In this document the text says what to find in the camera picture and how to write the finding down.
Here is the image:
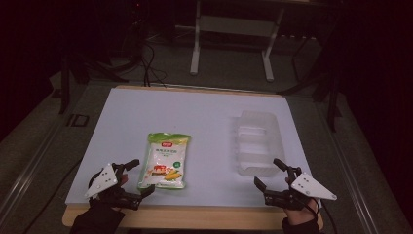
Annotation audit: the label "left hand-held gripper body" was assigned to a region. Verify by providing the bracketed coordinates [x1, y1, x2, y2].
[85, 162, 144, 211]

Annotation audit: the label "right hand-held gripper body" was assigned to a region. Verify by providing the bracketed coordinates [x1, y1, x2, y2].
[263, 166, 338, 212]

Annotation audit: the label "clear plastic tray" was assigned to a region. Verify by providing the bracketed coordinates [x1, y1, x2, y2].
[234, 109, 287, 178]

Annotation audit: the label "green and white snack packet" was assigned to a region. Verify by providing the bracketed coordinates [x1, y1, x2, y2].
[137, 132, 192, 190]

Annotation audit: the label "person's left hand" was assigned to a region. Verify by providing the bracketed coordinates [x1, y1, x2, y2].
[118, 173, 130, 190]

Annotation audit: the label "person's right hand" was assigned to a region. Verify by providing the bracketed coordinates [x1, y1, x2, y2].
[283, 198, 320, 226]

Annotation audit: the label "black floor socket plate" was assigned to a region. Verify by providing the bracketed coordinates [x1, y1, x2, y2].
[65, 113, 91, 128]

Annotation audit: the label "white table sheet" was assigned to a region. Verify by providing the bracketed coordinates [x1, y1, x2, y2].
[64, 87, 323, 208]

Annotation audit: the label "black metal stand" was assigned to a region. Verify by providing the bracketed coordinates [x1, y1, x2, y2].
[277, 19, 345, 134]
[57, 19, 144, 115]

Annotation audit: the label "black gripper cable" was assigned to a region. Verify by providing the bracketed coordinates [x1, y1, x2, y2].
[305, 196, 329, 234]

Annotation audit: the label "black floor cables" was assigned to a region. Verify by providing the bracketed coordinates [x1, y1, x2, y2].
[138, 40, 169, 88]

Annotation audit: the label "white metal table frame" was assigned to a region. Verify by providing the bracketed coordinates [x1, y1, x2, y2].
[189, 0, 287, 83]

